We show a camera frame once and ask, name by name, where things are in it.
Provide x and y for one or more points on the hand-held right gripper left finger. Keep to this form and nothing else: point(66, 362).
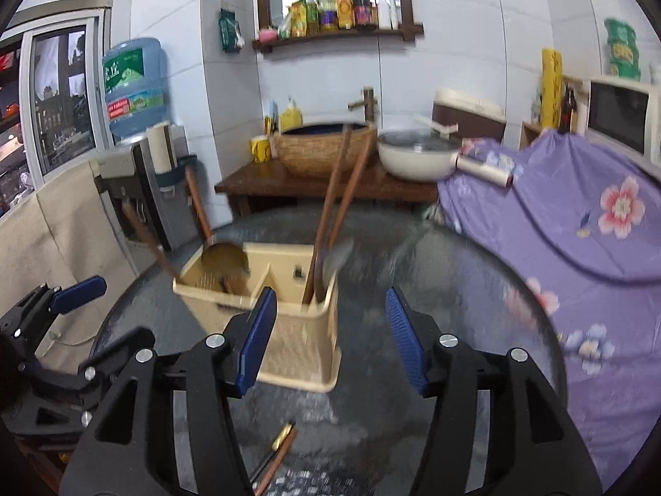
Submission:
point(255, 341)

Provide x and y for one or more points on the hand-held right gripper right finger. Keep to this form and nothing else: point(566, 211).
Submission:
point(408, 343)

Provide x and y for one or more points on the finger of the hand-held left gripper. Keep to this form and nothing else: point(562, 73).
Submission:
point(77, 292)
point(62, 392)

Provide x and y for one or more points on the beige plastic utensil holder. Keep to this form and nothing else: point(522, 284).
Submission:
point(299, 341)

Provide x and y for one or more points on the metal spoon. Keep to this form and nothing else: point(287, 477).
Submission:
point(335, 261)

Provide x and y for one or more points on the beige cloth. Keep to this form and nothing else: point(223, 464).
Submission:
point(67, 227)

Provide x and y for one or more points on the gold tipped chopstick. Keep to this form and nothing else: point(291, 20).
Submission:
point(284, 436)

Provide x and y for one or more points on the white water dispenser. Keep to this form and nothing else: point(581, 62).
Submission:
point(116, 163)

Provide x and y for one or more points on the teal cup holder tray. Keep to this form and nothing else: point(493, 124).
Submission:
point(175, 176)

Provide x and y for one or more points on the dark wooden washstand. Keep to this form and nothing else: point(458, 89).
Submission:
point(268, 186)

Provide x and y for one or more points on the cream frying pan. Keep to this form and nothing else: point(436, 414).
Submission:
point(413, 163)

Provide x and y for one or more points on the purple floral cloth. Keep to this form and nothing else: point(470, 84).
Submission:
point(568, 248)

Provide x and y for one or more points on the yellow mug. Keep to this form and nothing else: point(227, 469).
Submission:
point(261, 149)

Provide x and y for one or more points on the brown ribbed wash basin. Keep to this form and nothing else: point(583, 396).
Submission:
point(304, 155)

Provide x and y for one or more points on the white framed window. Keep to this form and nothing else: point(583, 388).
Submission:
point(57, 98)

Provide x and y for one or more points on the glass pan lid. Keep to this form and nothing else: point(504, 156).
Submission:
point(413, 140)

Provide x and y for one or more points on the blue water jug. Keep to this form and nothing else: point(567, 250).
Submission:
point(134, 88)

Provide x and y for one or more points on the white rice paddle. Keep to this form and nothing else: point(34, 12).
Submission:
point(434, 125)

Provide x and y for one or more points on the yellow soap pump bottle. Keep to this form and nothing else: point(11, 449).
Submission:
point(291, 118)

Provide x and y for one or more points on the brown and white rice cooker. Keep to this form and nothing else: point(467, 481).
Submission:
point(470, 113)

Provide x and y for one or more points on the wooden rack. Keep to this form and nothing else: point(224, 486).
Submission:
point(526, 134)

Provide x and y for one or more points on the bronze faucet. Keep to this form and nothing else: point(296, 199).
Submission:
point(368, 106)

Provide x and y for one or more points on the small clear bottle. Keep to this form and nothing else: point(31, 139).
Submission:
point(537, 108)

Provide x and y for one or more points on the brown glass bottle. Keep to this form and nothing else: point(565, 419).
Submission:
point(568, 113)

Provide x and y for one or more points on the yellow wrap roll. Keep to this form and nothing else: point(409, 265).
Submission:
point(551, 88)

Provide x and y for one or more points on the green hanging packet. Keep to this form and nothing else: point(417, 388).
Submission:
point(231, 31)

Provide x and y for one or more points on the pink bowl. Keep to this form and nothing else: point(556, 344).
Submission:
point(267, 35)

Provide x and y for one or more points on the white microwave oven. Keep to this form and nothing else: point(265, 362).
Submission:
point(619, 119)

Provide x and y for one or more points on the dark wooden mirror shelf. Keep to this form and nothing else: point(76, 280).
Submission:
point(335, 35)

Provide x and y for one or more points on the yellow seasoning packet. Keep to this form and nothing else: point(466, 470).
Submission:
point(298, 20)

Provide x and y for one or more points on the white squeeze bottle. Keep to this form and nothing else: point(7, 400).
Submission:
point(384, 14)
point(395, 14)

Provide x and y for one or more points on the green and yellow bottle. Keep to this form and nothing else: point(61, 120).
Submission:
point(312, 15)

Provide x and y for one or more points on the dark bottle with red label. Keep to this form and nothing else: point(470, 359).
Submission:
point(364, 10)

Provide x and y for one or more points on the oil bottle with purple label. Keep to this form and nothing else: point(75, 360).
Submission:
point(328, 10)

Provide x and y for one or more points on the dark bottle with yellow label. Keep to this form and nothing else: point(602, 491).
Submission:
point(345, 10)

